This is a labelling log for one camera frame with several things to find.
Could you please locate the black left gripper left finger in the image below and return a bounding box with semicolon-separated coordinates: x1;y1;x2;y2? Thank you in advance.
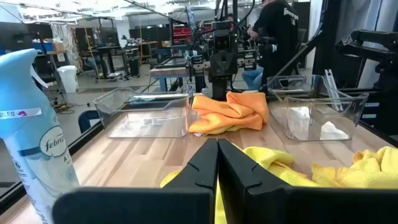
52;138;220;224

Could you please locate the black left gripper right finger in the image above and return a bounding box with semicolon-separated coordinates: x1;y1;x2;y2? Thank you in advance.
218;138;398;224

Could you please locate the orange microfiber towel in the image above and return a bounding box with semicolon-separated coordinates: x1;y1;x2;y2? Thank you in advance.
188;90;270;135

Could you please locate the red storage rack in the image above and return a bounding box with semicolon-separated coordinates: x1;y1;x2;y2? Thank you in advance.
172;26;192;45

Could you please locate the blue-legged workbench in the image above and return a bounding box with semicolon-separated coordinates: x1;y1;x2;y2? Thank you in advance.
149;57;215;93

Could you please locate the person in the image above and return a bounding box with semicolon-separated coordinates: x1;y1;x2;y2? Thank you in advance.
241;0;301;91

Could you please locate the clear plastic basket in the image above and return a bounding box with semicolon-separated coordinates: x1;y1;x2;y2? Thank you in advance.
266;74;369;142
93;84;195;139

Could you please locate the black workbench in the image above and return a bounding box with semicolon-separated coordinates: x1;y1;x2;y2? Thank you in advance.
82;45;141;80

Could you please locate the black table clamp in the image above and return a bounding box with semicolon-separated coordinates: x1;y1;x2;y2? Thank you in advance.
77;110;101;134

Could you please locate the black equipment stand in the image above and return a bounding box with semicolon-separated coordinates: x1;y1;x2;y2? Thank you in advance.
335;29;398;138

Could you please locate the white trash bin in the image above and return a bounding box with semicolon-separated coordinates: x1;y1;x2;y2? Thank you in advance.
57;65;78;94

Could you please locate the patterned hanging fabric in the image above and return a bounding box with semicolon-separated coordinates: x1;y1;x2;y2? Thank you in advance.
50;23;82;73

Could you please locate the blue Febreze spray bottle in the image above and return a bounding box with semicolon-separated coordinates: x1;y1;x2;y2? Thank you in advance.
0;48;80;224

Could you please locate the blue storage bin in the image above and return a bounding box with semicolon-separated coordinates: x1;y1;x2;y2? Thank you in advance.
32;41;53;54

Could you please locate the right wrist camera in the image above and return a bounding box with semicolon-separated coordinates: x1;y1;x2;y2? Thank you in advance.
213;30;237;52

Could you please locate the silver aluminium bracket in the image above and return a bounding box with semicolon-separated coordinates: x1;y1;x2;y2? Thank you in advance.
324;68;345;111

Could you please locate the yellow floor cable bundle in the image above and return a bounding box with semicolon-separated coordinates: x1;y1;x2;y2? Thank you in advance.
52;103;76;115

